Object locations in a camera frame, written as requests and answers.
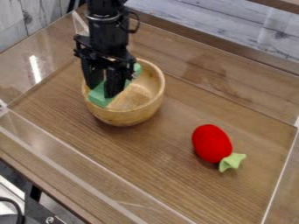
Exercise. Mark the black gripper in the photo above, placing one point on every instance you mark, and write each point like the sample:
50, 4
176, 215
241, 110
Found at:
103, 52

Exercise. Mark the green rectangular block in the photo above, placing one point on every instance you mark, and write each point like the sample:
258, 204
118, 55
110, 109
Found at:
97, 95

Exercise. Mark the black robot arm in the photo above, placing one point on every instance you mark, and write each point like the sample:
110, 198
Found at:
109, 7

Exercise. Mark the light wooden bowl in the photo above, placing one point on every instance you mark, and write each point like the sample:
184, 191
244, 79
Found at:
137, 104

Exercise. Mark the red plush strawberry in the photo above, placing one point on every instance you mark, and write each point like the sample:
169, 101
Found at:
214, 148

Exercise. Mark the clear acrylic corner bracket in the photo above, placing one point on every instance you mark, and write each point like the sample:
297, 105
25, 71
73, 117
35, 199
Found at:
82, 28

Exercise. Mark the clear acrylic tray wall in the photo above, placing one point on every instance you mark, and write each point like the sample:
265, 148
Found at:
97, 194

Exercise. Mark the black table leg bracket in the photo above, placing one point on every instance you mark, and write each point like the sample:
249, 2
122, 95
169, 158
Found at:
46, 213

